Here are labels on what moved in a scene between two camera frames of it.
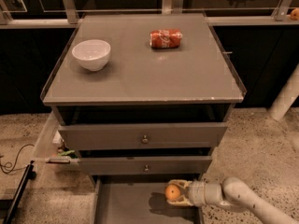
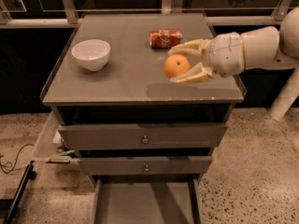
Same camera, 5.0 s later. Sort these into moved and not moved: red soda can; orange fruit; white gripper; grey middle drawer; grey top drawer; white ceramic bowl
Moved: white gripper; orange fruit
Not moved: red soda can; white ceramic bowl; grey top drawer; grey middle drawer
